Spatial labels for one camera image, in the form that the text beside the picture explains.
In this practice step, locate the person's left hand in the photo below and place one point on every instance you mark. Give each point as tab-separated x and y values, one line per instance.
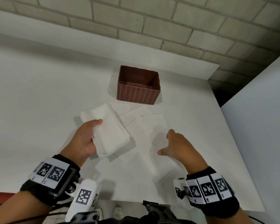
81	139

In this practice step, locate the person's right hand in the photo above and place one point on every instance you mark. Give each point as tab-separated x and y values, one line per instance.
185	152

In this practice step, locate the person's left thumb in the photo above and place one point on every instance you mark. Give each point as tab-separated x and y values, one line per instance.
95	123

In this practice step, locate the person's right thumb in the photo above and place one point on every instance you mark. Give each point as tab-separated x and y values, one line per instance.
163	151

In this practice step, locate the thick white cloth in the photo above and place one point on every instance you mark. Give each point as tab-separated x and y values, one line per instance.
110	130

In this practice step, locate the person's right forearm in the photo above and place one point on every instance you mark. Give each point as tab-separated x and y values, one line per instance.
226	218

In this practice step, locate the person's left forearm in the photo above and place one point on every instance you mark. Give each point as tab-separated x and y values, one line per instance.
18	211

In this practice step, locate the large white cloth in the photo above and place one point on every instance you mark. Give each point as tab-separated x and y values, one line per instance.
144	158

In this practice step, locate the brown woven basket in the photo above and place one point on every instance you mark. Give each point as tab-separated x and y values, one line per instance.
137	94

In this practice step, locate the black right wristband with markers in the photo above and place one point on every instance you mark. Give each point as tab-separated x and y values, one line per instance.
212	191

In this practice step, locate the black wristband with markers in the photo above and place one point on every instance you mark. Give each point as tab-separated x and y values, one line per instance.
212	191
50	179

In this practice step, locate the black chest rig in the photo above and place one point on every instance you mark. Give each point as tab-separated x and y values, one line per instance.
151	215

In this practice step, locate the black left wristband with markers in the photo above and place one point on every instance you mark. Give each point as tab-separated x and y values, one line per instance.
50	179

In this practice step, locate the person's right shoe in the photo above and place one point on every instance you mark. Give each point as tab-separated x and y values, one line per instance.
118	212

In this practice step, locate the person's shoe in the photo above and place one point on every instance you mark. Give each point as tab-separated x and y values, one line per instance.
118	212
99	213

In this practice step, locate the person's left shoe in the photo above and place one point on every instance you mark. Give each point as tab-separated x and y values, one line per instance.
99	213

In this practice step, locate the white partition board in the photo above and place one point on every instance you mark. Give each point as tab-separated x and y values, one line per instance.
261	137

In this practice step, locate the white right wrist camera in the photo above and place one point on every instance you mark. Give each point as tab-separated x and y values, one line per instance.
180	193

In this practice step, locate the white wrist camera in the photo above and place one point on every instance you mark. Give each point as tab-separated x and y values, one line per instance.
180	193
85	195

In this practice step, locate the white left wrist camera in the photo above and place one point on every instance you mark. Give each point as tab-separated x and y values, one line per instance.
85	195

